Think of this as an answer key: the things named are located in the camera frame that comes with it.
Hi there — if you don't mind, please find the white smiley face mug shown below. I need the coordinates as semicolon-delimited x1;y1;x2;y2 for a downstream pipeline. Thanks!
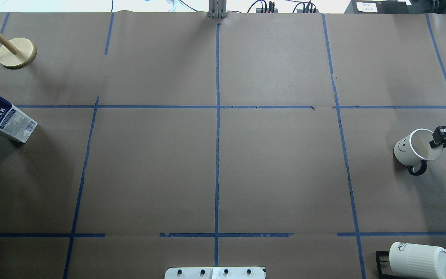
393;129;444;176

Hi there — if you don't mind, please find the blue white milk carton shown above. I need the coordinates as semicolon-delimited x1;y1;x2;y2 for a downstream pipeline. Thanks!
0;96;38;143

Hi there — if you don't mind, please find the white ribbed mug left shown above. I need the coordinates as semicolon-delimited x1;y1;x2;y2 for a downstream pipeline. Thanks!
389;242;446;279

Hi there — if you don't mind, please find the wooden mug tree stand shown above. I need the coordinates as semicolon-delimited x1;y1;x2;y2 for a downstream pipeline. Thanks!
0;32;37;69

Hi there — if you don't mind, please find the aluminium frame post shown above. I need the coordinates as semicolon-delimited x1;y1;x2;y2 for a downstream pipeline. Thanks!
208;0;228;18

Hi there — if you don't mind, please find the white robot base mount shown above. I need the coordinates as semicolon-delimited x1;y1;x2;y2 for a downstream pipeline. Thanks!
164;266;267;279

